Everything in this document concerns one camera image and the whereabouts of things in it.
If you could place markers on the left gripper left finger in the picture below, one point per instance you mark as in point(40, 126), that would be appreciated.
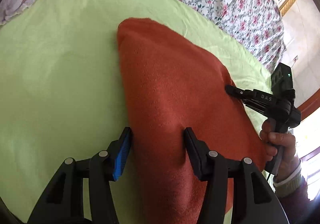
point(80, 192)

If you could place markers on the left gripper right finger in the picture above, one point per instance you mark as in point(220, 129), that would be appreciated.
point(253, 199)

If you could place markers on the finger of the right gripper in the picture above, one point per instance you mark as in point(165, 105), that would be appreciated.
point(257, 107)
point(246, 96)

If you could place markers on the rust red knit sweater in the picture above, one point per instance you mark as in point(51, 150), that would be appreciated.
point(171, 84)

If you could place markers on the dark red sleeve forearm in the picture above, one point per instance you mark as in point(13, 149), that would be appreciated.
point(292, 193)

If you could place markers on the right hand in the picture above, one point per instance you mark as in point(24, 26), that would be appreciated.
point(290, 160)

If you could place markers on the light green bed sheet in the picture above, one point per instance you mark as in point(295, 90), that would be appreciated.
point(61, 89)

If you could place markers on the wooden window frame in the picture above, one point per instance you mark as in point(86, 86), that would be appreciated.
point(308, 131)

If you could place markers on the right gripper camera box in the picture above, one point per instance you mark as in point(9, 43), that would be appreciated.
point(282, 83)

